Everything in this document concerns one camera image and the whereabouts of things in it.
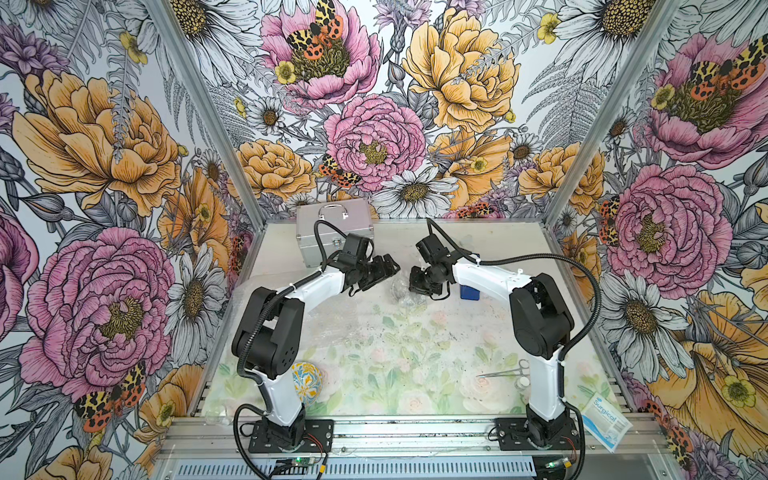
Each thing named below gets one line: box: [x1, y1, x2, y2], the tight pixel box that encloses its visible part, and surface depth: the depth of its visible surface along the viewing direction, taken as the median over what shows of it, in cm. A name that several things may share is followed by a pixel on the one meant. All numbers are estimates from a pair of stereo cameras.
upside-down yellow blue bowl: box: [291, 361, 323, 405], surface depth 83 cm
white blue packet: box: [581, 392, 634, 453], surface depth 78 cm
